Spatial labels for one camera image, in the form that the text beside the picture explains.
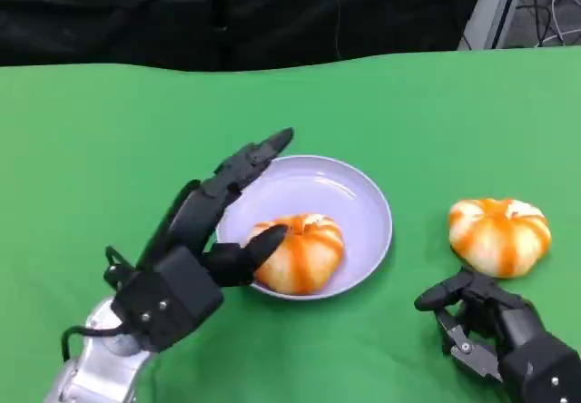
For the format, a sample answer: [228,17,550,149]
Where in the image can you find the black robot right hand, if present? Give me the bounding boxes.
[413,269,581,403]

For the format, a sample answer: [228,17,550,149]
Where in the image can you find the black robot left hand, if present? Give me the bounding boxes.
[103,126,296,354]

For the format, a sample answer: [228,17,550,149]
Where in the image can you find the orange white toy bread roll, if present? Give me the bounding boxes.
[448,198,552,280]
[247,213,345,296]

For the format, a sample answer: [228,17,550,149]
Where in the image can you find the green cloth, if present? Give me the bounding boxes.
[0,44,581,403]

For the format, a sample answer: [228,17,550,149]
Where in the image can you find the lilac plate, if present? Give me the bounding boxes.
[215,154,394,302]

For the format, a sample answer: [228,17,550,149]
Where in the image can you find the black curtain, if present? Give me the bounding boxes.
[0,0,494,73]

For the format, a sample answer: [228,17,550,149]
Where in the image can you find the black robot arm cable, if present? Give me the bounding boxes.
[61,323,132,363]

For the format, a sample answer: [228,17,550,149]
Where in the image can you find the white cable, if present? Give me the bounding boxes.
[537,0,581,49]

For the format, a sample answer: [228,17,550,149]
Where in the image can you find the grey metal frame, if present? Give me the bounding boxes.
[457,0,530,52]

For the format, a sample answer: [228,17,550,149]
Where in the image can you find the black floor cables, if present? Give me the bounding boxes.
[515,0,559,46]

